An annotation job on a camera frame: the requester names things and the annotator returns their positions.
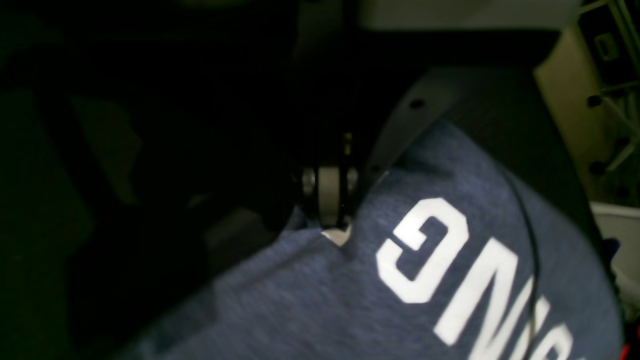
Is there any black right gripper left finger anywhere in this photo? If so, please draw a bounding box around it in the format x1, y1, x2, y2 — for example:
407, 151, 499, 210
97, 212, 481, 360
125, 0, 331, 236

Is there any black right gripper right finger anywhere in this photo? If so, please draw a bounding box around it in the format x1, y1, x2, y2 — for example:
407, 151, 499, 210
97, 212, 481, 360
335, 30, 561, 226

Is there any light blue t-shirt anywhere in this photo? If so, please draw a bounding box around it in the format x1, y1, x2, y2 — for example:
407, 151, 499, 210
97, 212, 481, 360
114, 121, 624, 360

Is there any black table cloth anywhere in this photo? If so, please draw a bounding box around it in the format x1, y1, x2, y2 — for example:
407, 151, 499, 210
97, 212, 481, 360
0, 0, 611, 360

